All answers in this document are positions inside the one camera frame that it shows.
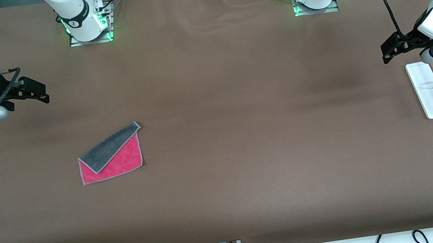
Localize red and grey towel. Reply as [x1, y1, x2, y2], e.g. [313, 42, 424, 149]
[73, 120, 148, 187]

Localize brown table cover sheet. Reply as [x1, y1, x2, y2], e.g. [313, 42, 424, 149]
[0, 0, 433, 243]

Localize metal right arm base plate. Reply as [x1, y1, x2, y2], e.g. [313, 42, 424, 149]
[64, 1, 118, 48]

